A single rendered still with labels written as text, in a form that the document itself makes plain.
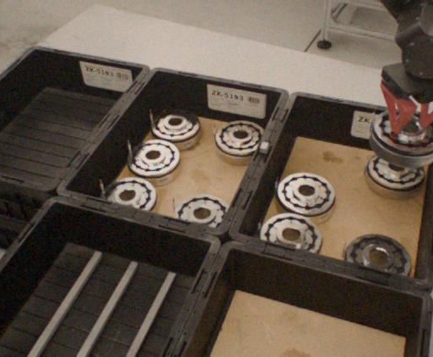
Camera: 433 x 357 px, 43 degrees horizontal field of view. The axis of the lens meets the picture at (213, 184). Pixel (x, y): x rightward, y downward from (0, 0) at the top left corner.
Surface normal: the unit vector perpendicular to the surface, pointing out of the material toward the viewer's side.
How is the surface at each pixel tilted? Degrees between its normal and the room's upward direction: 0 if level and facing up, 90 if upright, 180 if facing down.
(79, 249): 0
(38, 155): 0
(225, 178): 0
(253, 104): 90
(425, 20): 42
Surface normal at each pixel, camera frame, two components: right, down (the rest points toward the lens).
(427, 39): -0.44, 0.65
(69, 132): -0.04, -0.71
